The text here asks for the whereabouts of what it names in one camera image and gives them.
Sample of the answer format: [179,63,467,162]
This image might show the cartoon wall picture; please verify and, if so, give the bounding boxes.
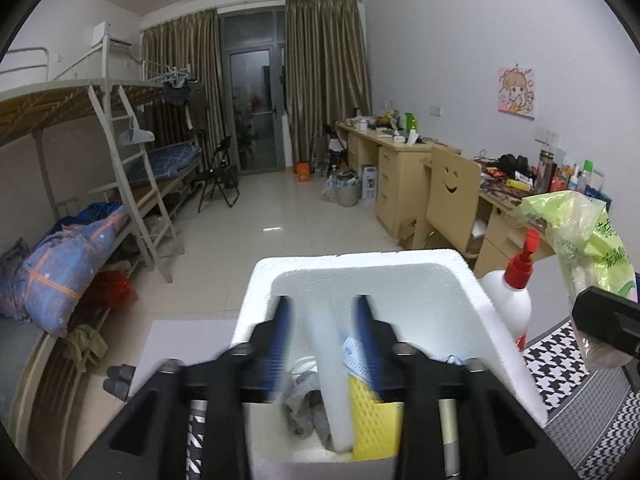
[497,65,537,119]

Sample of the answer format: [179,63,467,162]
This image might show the wooden smiley chair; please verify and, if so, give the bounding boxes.
[411,145,483,267]

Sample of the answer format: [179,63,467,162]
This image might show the blue patterned quilt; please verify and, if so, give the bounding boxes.
[22,204,132,339]

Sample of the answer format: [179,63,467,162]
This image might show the black folding chair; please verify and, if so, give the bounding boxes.
[196,135,242,214]

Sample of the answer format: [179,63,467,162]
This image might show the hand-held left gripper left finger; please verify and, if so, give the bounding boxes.
[66,295,298,480]

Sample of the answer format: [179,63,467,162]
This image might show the grey sock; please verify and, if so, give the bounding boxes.
[284,370,333,453]

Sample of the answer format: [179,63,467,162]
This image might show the red plastic bag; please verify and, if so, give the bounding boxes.
[92,269,135,308]

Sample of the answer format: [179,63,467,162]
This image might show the blue face mask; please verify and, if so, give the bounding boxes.
[342,336,371,378]

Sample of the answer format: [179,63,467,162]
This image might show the white foam tube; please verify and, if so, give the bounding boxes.
[305,305,357,453]

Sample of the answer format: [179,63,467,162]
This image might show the olive cloth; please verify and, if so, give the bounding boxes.
[62,323,109,372]

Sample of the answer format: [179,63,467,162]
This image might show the white metal bed ladder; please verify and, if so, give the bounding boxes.
[87,82,180,283]

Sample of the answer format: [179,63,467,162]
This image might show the green plastic bag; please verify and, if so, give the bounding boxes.
[506,191,638,372]

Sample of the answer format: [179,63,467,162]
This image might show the white metal bunk bed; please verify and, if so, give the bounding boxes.
[0,35,207,461]

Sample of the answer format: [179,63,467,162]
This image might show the dark hanging clothes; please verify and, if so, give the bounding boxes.
[161,66,199,107]

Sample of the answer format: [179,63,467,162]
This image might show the white hanging cloth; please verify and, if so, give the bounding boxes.
[121,126,157,146]

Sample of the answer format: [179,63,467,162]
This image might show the olive curtain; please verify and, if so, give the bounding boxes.
[141,7,226,161]
[284,0,374,167]

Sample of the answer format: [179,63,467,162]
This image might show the group of toiletry bottles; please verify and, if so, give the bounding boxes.
[536,147,612,203]

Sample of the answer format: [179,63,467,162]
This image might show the white air conditioner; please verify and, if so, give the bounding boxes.
[92,21,134,51]

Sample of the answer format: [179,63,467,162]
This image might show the white foam box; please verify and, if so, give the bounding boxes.
[229,249,550,480]

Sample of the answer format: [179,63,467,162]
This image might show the yellow foam net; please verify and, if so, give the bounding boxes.
[346,375,406,462]

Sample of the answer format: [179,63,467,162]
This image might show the wooden desk with drawers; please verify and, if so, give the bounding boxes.
[334,120,462,250]

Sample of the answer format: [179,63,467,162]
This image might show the steel pot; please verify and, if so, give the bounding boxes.
[336,176,362,208]

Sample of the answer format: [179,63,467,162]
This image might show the white carton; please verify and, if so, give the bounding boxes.
[360,163,379,205]

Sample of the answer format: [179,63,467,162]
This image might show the glass balcony door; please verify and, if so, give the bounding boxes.
[218,6,289,175]

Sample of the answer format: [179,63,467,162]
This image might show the black headphones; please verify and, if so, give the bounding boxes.
[496,153,532,177]

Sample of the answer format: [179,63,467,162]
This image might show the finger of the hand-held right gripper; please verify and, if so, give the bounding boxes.
[571,285,640,359]

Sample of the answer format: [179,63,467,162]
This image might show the dark slipper pair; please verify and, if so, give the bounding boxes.
[102,364,137,402]

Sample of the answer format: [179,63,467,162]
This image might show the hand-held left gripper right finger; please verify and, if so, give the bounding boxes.
[351,294,582,480]

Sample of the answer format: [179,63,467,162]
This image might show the blue checked mattress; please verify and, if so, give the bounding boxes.
[121,141,202,187]

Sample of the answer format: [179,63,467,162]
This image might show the dark purple cloth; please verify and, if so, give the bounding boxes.
[0,237,32,320]

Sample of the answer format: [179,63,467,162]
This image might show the white lotion bottle red pump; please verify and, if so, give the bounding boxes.
[479,230,543,350]

